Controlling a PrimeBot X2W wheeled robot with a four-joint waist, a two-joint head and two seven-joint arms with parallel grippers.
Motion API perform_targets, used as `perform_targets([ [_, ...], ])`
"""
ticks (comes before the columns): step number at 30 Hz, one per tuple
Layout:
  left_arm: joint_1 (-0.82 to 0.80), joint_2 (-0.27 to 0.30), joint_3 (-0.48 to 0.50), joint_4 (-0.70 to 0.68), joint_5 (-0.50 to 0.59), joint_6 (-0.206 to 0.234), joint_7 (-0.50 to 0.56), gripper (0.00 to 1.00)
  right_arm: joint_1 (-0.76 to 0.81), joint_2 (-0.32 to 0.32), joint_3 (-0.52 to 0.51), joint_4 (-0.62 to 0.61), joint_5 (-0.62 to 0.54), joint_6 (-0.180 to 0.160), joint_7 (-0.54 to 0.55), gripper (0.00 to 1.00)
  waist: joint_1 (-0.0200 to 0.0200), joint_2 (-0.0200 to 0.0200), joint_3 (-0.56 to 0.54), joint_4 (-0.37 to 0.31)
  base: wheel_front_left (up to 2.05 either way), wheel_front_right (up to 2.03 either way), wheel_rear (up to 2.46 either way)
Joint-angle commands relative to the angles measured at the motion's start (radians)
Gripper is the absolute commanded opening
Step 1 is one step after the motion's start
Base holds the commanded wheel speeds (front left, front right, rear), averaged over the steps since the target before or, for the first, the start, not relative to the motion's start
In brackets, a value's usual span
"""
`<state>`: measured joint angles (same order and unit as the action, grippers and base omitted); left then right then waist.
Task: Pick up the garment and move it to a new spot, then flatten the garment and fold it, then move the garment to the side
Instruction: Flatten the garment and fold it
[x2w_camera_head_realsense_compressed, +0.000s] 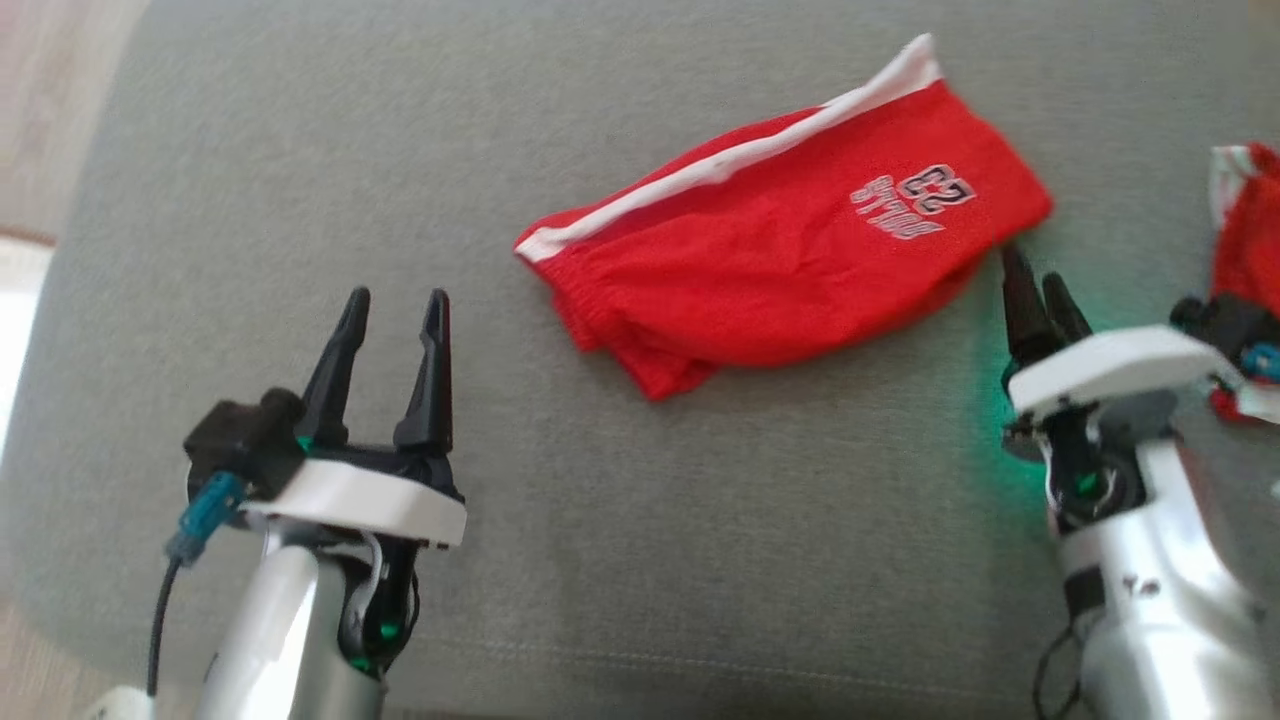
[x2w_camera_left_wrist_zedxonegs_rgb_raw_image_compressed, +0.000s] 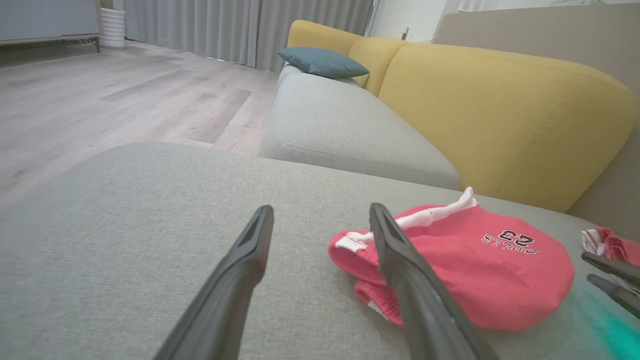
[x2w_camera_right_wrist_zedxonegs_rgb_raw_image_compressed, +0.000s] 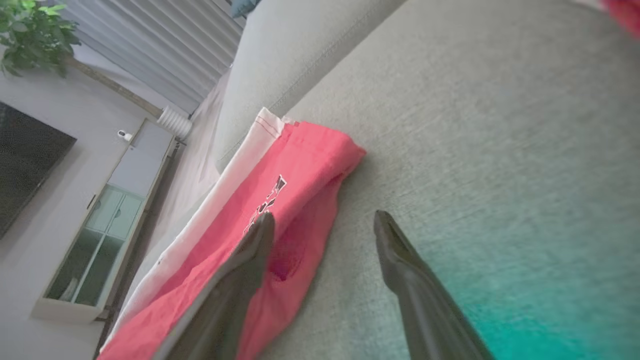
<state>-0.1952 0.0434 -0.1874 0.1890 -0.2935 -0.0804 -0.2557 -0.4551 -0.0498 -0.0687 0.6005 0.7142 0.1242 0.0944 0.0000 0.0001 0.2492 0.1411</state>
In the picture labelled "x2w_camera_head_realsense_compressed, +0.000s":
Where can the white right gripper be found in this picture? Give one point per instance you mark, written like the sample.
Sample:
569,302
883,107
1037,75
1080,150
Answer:
1120,365

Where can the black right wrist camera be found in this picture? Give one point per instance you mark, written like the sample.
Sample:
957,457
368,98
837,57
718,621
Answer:
1225,320

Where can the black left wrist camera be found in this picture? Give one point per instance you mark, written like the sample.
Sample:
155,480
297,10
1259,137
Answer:
245,440

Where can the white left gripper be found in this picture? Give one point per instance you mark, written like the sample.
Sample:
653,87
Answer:
370,500

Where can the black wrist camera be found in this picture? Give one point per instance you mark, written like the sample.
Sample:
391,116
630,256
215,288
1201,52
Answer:
245,440
1225,320

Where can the red Bulls 23 jersey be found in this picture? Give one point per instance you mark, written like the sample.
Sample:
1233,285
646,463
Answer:
1250,240

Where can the grey sofa ottoman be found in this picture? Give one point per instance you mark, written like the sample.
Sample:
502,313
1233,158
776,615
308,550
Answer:
700,520

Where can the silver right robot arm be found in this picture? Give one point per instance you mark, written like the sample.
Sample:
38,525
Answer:
1160,620

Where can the red shorts with white stripe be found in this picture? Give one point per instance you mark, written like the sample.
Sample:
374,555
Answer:
780,260

